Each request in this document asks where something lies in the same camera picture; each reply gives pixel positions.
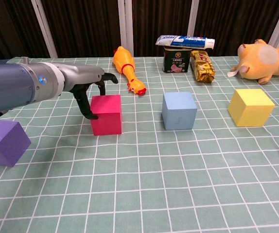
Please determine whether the dark brown curtain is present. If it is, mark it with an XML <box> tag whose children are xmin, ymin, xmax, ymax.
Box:
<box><xmin>0</xmin><ymin>0</ymin><xmax>279</xmax><ymax>63</ymax></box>

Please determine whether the red foam cube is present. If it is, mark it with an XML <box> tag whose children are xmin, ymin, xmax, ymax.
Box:
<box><xmin>90</xmin><ymin>94</ymin><xmax>122</xmax><ymax>136</ymax></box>

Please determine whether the dark luncheon meat tin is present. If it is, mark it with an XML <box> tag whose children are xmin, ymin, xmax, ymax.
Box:
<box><xmin>163</xmin><ymin>46</ymin><xmax>193</xmax><ymax>74</ymax></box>

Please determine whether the yellow foam cube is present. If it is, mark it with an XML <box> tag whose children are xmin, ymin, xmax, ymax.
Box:
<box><xmin>228</xmin><ymin>88</ymin><xmax>276</xmax><ymax>127</ymax></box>

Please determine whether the white blue toothpaste tube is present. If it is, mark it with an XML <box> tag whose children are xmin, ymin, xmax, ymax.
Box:
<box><xmin>156</xmin><ymin>34</ymin><xmax>216</xmax><ymax>50</ymax></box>

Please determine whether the light blue foam cube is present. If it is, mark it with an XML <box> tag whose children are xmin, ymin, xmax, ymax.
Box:
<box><xmin>161</xmin><ymin>91</ymin><xmax>198</xmax><ymax>131</ymax></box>

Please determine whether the yellow rubber chicken toy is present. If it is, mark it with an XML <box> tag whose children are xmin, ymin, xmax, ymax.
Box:
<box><xmin>112</xmin><ymin>46</ymin><xmax>147</xmax><ymax>96</ymax></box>

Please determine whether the purple foam cube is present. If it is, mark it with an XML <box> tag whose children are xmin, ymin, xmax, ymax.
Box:
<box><xmin>0</xmin><ymin>118</ymin><xmax>32</xmax><ymax>167</ymax></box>

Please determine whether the gold snack package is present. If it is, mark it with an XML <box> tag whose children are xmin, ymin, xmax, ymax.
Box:
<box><xmin>190</xmin><ymin>50</ymin><xmax>216</xmax><ymax>84</ymax></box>

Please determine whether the green checked tablecloth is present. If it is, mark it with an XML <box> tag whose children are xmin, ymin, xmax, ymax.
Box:
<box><xmin>0</xmin><ymin>56</ymin><xmax>279</xmax><ymax>233</ymax></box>

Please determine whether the yellow plush animal toy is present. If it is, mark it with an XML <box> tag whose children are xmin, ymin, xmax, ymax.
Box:
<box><xmin>227</xmin><ymin>38</ymin><xmax>279</xmax><ymax>85</ymax></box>

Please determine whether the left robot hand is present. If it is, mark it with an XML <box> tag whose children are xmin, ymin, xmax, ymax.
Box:
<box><xmin>60</xmin><ymin>63</ymin><xmax>119</xmax><ymax>120</ymax></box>

